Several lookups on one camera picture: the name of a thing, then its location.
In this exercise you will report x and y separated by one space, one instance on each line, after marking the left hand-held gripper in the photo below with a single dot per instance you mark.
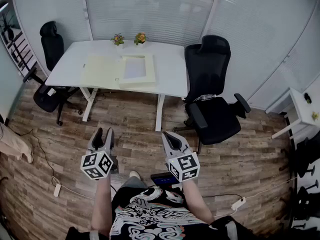
98 164

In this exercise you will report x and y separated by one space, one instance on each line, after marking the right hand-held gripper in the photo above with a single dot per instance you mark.
184 166

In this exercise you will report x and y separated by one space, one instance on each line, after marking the pale yellow item box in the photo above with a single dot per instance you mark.
105 71

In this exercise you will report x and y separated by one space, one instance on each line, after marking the person's left forearm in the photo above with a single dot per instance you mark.
102 204

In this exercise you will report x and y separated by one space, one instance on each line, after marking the person's right forearm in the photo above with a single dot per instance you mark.
196 204

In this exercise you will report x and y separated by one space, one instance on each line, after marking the black device with blue screen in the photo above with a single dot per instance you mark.
163 178

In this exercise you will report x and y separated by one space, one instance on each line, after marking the black office chair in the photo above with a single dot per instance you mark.
212 114
51 51

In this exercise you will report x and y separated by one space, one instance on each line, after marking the person's white shoe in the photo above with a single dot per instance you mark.
135 175

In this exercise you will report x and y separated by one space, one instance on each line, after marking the person's grey trouser leg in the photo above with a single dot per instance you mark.
133 183

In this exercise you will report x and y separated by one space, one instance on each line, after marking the clear plastic wrapper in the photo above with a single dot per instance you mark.
205 97

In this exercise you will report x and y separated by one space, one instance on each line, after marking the small white box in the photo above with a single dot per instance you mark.
51 91

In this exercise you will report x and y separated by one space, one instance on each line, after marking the person's black printed shirt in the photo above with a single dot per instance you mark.
155 214

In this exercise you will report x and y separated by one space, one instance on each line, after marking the white desk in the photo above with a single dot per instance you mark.
170 66

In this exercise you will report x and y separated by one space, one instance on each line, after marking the potted plant with purple flowers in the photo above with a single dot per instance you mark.
117 39

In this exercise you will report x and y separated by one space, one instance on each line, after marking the potted plant with orange flowers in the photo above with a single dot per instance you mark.
140 38

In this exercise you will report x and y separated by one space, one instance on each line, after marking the black metal shelf rack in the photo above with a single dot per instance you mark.
21 51

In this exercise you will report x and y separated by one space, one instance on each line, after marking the black stand rack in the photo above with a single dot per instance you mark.
306 159

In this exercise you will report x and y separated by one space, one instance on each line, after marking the white side table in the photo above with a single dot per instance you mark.
303 109

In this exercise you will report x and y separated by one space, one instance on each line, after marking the small dark plant pot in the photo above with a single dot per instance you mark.
307 98

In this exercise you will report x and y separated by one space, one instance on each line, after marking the small yellow plant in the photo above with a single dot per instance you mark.
315 116

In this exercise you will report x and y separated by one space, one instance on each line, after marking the dark leafy plant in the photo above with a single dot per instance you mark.
7 26

